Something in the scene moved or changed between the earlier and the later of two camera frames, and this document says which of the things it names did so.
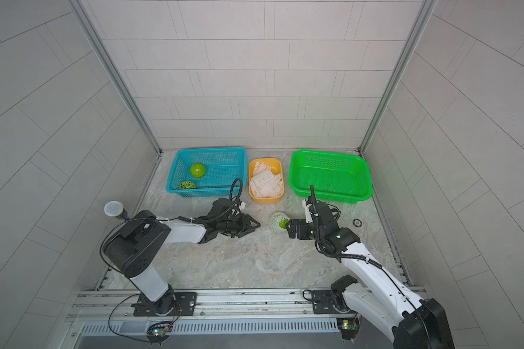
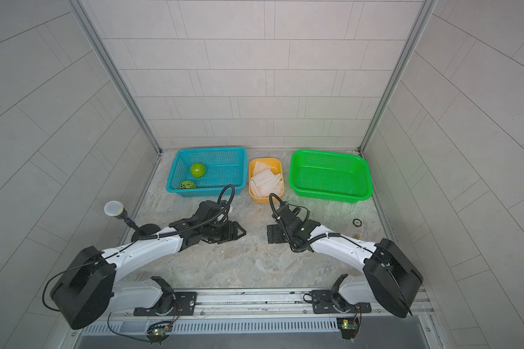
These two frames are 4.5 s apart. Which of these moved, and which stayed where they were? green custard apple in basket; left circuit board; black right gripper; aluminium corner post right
Moved: black right gripper
Stayed: aluminium corner post right; green custard apple in basket; left circuit board
